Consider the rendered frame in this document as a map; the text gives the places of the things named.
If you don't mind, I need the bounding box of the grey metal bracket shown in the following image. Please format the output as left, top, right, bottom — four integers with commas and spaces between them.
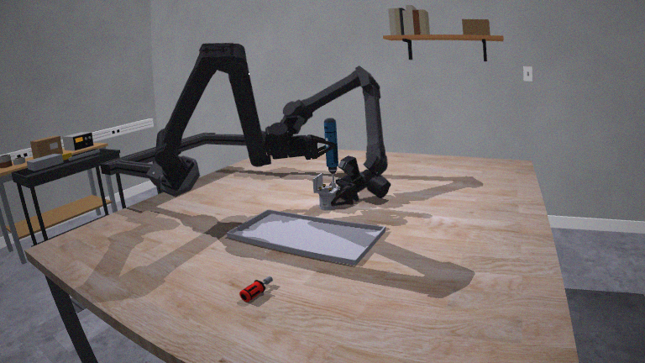
313, 173, 340, 194

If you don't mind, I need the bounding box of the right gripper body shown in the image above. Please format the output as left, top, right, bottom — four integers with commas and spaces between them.
287, 134, 314, 160

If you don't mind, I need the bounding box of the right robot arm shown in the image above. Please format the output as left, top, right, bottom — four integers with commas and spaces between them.
155, 43, 305, 191

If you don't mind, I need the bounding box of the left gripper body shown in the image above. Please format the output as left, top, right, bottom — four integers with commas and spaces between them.
335, 179, 364, 202

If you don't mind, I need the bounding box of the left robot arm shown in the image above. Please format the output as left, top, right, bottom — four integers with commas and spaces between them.
281, 66, 391, 198

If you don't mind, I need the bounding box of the blue nut driver barrel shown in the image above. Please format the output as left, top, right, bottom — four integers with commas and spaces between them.
324, 118, 338, 188

